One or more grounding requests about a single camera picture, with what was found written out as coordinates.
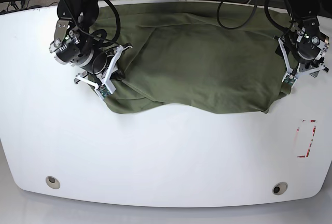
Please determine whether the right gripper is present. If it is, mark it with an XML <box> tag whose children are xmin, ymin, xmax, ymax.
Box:
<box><xmin>77</xmin><ymin>47</ymin><xmax>126</xmax><ymax>81</ymax></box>

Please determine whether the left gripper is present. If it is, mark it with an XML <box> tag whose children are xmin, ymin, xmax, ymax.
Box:
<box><xmin>284</xmin><ymin>26</ymin><xmax>329</xmax><ymax>64</ymax></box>

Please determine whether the green T-shirt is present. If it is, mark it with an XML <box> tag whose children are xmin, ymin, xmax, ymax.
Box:
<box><xmin>104</xmin><ymin>2</ymin><xmax>291</xmax><ymax>114</ymax></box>

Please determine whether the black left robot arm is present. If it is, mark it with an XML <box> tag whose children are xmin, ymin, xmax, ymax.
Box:
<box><xmin>237</xmin><ymin>0</ymin><xmax>331</xmax><ymax>68</ymax></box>

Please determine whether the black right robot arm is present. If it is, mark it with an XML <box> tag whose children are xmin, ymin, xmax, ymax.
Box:
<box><xmin>49</xmin><ymin>0</ymin><xmax>121</xmax><ymax>83</ymax></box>

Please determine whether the red tape rectangle marking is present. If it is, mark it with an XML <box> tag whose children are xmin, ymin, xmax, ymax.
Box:
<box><xmin>294</xmin><ymin>119</ymin><xmax>317</xmax><ymax>158</ymax></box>

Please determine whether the left grey table grommet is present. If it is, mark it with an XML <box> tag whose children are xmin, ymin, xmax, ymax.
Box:
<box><xmin>46</xmin><ymin>176</ymin><xmax>60</xmax><ymax>190</ymax></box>

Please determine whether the grey table grommet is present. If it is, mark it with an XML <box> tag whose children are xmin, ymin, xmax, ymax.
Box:
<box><xmin>46</xmin><ymin>176</ymin><xmax>60</xmax><ymax>190</ymax></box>
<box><xmin>272</xmin><ymin>182</ymin><xmax>288</xmax><ymax>195</ymax></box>

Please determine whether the right grey table grommet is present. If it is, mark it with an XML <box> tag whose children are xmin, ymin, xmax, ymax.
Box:
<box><xmin>272</xmin><ymin>182</ymin><xmax>288</xmax><ymax>195</ymax></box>

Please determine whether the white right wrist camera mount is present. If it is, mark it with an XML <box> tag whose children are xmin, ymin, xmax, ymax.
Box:
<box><xmin>74</xmin><ymin>43</ymin><xmax>133</xmax><ymax>100</ymax></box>

